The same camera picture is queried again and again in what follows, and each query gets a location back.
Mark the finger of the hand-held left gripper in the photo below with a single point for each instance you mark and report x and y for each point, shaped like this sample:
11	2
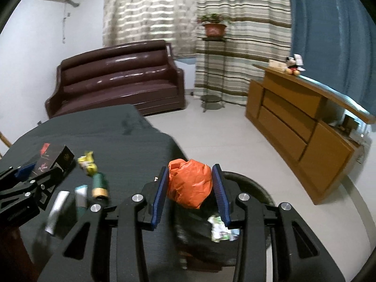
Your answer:
44	182
25	171

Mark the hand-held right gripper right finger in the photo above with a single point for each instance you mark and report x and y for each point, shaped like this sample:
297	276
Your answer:
220	194

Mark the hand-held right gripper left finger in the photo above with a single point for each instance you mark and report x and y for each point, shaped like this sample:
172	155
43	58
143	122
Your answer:
160	199

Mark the black cardboard box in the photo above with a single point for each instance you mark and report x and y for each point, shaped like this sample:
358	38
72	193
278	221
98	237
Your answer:
55	158

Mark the small red plastic bag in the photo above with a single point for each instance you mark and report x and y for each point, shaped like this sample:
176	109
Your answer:
44	148

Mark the long white green packet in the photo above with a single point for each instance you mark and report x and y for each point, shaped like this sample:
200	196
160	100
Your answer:
217	226

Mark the orange plastic bag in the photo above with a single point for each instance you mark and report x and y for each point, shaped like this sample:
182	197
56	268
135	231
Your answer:
189	182

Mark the black lined trash bin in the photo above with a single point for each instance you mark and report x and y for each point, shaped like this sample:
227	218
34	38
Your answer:
194	223

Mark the blue white tube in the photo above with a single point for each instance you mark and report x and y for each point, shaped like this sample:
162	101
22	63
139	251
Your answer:
80	198

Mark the yellow wrapper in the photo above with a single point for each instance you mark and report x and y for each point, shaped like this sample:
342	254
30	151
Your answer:
88	163

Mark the green glass bottle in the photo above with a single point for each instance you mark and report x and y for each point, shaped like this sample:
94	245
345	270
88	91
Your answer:
100	183

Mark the wooden stick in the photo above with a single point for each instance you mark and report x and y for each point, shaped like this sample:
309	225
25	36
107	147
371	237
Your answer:
5	139

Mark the wooden cabinet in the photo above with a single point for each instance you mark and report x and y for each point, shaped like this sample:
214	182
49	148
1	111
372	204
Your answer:
288	129

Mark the black metal plant stand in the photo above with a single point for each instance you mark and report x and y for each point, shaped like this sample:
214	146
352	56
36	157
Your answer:
212	98

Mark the brown leather sofa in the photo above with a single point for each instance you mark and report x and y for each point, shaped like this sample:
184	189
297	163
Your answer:
117	76

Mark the white flat box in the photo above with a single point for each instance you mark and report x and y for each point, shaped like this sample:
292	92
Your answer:
276	64

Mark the mouse plush toy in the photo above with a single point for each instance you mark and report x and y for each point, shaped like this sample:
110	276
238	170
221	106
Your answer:
292	63

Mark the small brown box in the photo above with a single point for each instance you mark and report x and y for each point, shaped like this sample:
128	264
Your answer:
351	122

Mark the white paper tag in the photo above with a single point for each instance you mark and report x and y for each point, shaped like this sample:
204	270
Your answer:
298	58

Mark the striped curtain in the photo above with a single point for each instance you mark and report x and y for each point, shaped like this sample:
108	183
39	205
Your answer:
252	41

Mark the potted plant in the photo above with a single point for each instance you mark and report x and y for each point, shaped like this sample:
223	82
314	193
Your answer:
215	30

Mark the beige patterned curtain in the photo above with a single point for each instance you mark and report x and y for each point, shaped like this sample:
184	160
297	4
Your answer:
147	11

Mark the blue curtain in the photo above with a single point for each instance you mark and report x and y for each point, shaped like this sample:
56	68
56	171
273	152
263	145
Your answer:
329	35

